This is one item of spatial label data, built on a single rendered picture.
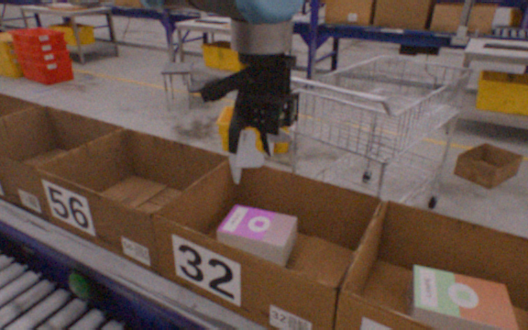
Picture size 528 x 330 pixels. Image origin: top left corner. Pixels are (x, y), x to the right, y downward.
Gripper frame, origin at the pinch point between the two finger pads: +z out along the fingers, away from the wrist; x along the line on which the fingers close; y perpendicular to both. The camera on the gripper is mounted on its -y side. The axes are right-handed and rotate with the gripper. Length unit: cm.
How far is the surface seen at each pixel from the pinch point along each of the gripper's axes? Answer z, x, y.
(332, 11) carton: 25, 421, -145
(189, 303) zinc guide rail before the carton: 28.7, -11.2, -8.0
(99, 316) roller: 43, -16, -34
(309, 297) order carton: 16.8, -7.8, 15.9
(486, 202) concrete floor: 117, 219, 56
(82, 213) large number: 20.7, -8.3, -41.8
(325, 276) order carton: 28.7, 9.6, 12.9
